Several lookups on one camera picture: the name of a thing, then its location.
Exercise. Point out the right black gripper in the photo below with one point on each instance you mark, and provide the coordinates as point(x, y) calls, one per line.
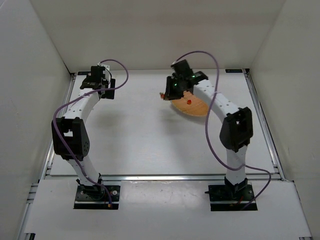
point(169, 92)

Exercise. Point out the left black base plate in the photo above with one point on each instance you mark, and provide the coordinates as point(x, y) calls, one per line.
point(82, 197)

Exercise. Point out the front aluminium frame rail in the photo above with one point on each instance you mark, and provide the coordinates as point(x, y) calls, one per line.
point(199, 177)

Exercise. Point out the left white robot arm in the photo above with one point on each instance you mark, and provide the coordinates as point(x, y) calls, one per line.
point(70, 137)

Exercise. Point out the right aluminium frame rail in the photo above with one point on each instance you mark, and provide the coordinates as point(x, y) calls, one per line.
point(264, 124)

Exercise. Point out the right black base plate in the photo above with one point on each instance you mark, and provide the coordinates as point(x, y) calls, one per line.
point(221, 199)

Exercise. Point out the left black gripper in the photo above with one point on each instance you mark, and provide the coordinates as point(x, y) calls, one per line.
point(90, 84)

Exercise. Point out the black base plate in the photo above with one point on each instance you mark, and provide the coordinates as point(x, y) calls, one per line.
point(82, 197)
point(221, 199)

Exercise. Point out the fake cherry sprig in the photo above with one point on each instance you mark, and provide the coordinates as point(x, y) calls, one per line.
point(188, 101)

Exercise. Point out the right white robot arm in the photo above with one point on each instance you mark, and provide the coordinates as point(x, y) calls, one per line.
point(237, 123)

